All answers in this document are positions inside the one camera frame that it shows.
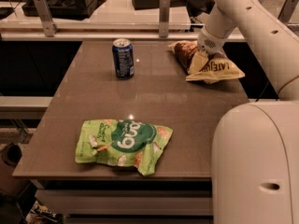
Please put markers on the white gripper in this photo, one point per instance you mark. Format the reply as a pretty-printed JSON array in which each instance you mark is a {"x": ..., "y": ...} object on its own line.
[{"x": 210, "y": 43}]

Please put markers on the brown and yellow chip bag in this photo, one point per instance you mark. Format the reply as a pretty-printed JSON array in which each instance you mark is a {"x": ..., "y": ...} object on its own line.
[{"x": 201, "y": 66}]

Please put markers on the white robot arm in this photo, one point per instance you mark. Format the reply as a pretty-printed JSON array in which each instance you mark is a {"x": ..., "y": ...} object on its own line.
[{"x": 255, "y": 149}]

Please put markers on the green snack bag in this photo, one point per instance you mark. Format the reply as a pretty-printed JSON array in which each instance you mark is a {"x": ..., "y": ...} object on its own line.
[{"x": 122, "y": 143}]

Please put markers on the metal railing bar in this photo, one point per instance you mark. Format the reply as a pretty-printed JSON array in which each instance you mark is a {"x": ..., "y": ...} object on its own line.
[{"x": 66, "y": 36}]

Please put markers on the black office chair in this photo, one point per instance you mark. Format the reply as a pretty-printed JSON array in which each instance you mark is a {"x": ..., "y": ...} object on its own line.
[{"x": 196, "y": 8}]

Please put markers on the blue soda can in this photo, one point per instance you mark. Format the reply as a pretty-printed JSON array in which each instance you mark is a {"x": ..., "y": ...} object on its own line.
[{"x": 122, "y": 50}]

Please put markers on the black case on desk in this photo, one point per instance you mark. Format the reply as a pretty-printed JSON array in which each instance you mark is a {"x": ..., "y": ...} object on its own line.
[{"x": 73, "y": 9}]

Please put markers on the grey table drawer base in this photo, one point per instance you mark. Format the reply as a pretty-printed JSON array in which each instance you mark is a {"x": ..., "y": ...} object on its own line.
[{"x": 129, "y": 198}]

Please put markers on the middle metal railing bracket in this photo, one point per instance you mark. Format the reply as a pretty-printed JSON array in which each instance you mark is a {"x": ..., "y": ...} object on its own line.
[{"x": 164, "y": 9}]

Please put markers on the metal railing bracket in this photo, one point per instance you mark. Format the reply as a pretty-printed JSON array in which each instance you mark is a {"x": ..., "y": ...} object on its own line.
[
  {"x": 164, "y": 9},
  {"x": 43, "y": 11}
]

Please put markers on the left metal railing bracket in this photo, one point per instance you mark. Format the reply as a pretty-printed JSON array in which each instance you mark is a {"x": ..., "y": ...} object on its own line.
[{"x": 43, "y": 11}]

